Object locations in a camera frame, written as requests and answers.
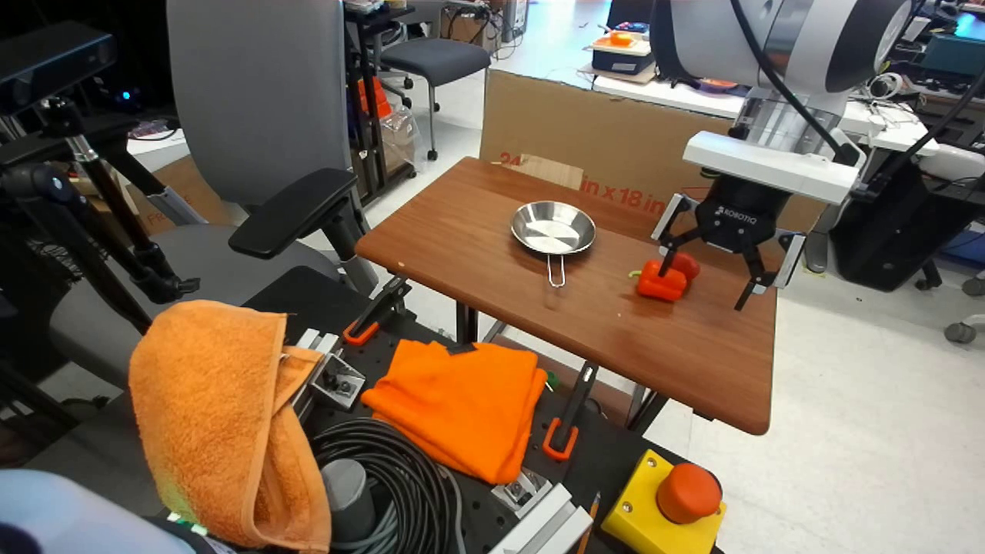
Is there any coiled black cable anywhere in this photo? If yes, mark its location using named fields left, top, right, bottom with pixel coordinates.
left=303, top=412, right=472, bottom=554

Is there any yellow emergency stop button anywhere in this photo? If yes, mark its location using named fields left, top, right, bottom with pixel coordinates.
left=599, top=449, right=723, bottom=554

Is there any orange handled clamp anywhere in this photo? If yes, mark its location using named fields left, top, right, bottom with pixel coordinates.
left=342, top=278, right=408, bottom=349
left=542, top=363, right=598, bottom=465

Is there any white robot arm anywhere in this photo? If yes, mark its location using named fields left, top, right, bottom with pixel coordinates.
left=651, top=0, right=912, bottom=307

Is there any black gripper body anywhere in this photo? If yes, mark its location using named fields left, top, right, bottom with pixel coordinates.
left=696, top=174, right=787, bottom=253

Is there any grey office chair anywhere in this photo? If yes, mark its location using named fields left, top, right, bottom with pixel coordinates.
left=42, top=0, right=382, bottom=394

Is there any black camera tripod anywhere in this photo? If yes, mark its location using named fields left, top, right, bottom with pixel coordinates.
left=0, top=18, right=202, bottom=331

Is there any white standing desk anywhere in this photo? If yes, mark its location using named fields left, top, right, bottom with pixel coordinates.
left=592, top=77, right=985, bottom=185

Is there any silver metal pan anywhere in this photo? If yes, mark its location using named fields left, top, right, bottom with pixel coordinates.
left=509, top=200, right=598, bottom=290

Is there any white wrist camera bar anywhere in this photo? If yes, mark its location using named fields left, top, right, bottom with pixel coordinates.
left=682, top=133, right=863, bottom=204

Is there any orange towel on chair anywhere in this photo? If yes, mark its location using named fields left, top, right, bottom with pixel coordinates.
left=128, top=302, right=331, bottom=554

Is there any box with orange object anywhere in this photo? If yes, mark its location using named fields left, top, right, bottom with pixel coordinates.
left=592, top=30, right=651, bottom=74

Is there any wooden table top board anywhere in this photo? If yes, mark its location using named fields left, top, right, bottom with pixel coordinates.
left=356, top=156, right=775, bottom=435

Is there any brown cardboard sheet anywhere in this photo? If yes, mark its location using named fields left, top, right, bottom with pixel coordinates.
left=479, top=70, right=730, bottom=223

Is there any orange bell pepper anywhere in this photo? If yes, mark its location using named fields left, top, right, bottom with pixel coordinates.
left=633, top=259, right=688, bottom=304

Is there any black office chair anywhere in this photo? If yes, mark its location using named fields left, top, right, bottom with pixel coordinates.
left=382, top=37, right=489, bottom=117

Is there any folded orange cloth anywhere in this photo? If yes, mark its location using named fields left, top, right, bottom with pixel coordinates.
left=362, top=338, right=547, bottom=486

